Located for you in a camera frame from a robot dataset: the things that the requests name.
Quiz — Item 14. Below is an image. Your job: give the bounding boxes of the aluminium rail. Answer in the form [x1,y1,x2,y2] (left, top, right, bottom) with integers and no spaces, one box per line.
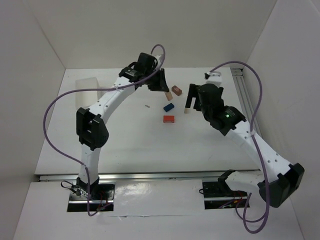
[230,68,255,121]
[39,171,225,182]

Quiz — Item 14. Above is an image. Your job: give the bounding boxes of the blue wood block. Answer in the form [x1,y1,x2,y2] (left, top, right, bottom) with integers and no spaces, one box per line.
[163,103,175,113]

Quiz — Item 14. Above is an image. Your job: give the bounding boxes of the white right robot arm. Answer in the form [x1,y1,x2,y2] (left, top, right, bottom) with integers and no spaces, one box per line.
[185,83,305,208]

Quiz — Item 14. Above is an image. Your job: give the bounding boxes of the aluminium rail right side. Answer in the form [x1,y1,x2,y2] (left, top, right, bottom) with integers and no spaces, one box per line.
[230,68,255,121]

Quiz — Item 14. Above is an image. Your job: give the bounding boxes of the brown balloon wood block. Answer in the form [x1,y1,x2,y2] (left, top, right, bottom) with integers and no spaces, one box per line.
[171,85,183,96]

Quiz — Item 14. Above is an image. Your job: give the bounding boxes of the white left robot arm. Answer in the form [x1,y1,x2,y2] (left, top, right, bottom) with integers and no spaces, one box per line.
[76,52,168,195]

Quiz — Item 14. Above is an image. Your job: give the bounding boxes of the red arch wood block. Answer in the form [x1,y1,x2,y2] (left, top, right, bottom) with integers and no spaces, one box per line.
[163,115,175,123]

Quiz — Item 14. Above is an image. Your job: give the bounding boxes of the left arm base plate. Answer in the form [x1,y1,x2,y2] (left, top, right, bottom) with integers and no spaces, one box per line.
[67,183,115,213]

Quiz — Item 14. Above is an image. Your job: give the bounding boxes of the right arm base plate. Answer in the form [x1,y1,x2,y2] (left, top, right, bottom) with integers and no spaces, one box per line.
[198,181,248,210]

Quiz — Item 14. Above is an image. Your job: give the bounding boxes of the white perforated plastic box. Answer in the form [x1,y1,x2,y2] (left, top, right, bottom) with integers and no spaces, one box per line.
[75,77,102,110]

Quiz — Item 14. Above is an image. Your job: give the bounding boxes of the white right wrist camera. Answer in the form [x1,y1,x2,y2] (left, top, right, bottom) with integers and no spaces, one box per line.
[204,71,222,88]

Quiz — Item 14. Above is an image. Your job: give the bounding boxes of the aluminium rail front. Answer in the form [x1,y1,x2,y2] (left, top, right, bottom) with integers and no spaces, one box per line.
[39,171,225,182]

